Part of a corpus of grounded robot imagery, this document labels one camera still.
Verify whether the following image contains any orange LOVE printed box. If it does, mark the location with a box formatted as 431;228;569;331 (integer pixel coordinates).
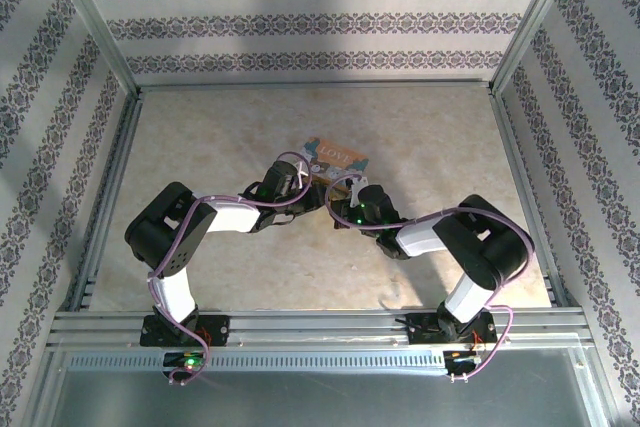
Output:
301;136;372;195

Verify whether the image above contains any grey metal sheet panel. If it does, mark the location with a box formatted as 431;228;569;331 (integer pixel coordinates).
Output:
29;346;617;427

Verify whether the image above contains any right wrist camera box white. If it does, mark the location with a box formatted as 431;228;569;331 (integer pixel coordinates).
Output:
349;176;372;206

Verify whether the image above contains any aluminium rail under patterned wall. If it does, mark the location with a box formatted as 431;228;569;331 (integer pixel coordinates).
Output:
133;78;501;94

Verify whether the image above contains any long aluminium mounting rail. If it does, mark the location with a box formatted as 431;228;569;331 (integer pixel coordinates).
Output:
46;309;595;349

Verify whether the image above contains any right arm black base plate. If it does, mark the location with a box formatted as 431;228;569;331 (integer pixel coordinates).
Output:
406;312;499;348

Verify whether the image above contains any slotted grey cable duct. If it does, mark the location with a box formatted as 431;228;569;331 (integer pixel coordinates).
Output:
64;350;447;371

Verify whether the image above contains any aluminium side rail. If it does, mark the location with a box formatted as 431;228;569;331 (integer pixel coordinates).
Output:
73;88;145;313
488;86;582;309

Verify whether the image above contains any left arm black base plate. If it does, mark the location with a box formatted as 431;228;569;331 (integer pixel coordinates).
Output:
139;313;232;348

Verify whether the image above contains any aluminium corner post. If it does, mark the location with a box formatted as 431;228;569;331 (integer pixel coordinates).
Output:
490;0;585;94
43;0;140;94

